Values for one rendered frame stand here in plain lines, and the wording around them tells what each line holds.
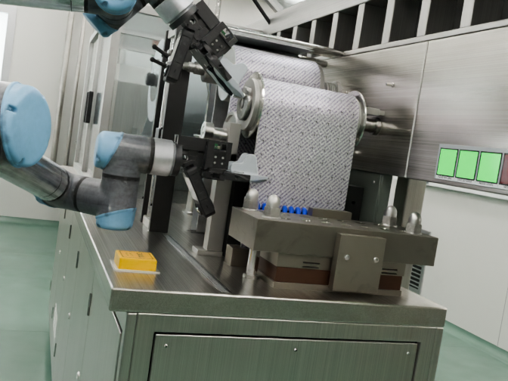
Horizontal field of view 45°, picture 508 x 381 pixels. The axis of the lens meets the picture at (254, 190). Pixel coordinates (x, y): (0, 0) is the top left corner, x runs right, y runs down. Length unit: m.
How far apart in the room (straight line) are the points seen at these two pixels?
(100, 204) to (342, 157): 0.54
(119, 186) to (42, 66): 5.63
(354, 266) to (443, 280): 3.89
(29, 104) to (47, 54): 5.94
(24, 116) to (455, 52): 0.84
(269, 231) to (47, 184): 0.43
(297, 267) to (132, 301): 0.33
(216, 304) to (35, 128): 0.42
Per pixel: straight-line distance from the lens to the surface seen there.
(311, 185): 1.39
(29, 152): 0.92
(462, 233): 4.94
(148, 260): 1.17
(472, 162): 1.21
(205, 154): 1.28
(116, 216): 1.24
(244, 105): 1.36
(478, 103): 1.24
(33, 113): 0.92
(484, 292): 4.73
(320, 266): 1.22
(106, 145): 1.23
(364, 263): 1.23
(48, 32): 6.87
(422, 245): 1.31
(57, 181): 1.26
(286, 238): 1.16
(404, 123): 1.43
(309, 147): 1.38
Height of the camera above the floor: 1.16
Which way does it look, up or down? 4 degrees down
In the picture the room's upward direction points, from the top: 9 degrees clockwise
